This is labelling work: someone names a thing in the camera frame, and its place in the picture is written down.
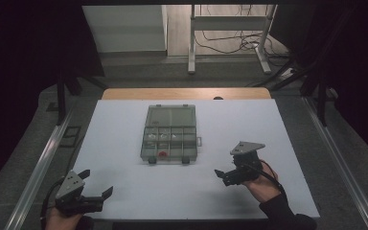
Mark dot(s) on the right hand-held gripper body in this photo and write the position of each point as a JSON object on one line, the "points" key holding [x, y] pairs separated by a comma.
{"points": [[246, 166]]}

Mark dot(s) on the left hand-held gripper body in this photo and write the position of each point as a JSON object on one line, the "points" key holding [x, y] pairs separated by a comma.
{"points": [[75, 198]]}

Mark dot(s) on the small red round part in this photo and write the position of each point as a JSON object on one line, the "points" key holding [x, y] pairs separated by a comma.
{"points": [[163, 154]]}

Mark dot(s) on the clear plastic organizer box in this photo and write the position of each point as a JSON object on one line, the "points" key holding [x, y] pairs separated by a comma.
{"points": [[170, 134]]}

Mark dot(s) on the person's left hand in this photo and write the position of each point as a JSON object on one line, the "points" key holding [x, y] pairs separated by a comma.
{"points": [[60, 221]]}

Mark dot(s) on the person's right hand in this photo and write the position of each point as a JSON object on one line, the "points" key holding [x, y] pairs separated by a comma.
{"points": [[263, 187]]}

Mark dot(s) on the white board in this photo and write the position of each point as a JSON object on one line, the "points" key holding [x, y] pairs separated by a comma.
{"points": [[198, 191]]}

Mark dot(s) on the small silver part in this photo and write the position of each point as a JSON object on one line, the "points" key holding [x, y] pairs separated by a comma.
{"points": [[150, 136], [163, 136], [174, 136]]}

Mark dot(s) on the small black knob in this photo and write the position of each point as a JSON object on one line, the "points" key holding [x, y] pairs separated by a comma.
{"points": [[218, 97]]}

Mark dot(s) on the black stand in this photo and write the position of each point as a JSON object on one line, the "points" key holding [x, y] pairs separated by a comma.
{"points": [[61, 96], [322, 96]]}

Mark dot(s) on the wooden table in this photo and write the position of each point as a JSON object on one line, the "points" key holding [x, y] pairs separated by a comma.
{"points": [[185, 93]]}

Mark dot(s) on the white power strip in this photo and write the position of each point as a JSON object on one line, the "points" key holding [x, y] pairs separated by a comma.
{"points": [[288, 74]]}

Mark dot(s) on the white cabinet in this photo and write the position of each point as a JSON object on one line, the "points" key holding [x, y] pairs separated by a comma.
{"points": [[124, 28]]}

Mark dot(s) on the aluminium rail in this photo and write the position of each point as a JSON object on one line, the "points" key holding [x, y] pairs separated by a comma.
{"points": [[341, 166], [38, 172]]}

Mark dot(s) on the white desk frame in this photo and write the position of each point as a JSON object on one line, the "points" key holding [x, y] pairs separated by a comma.
{"points": [[230, 23]]}

